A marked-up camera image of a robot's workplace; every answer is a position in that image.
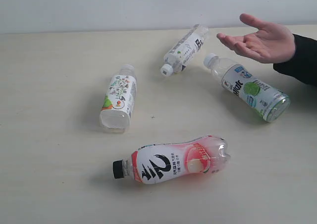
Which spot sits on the person's open hand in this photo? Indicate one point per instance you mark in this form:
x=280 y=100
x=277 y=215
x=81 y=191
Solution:
x=272 y=43

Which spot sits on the white label clear bottle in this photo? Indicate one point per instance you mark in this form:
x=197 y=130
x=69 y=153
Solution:
x=179 y=56

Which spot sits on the pink peach drink bottle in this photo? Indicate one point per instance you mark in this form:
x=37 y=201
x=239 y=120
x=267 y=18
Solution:
x=156 y=163

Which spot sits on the floral label square bottle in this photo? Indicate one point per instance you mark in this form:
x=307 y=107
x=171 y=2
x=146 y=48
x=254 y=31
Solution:
x=115 y=114

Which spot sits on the black sleeved forearm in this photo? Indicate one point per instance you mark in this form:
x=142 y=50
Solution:
x=303 y=64

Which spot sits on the lime label water bottle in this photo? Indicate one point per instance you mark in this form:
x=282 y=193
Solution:
x=268 y=102

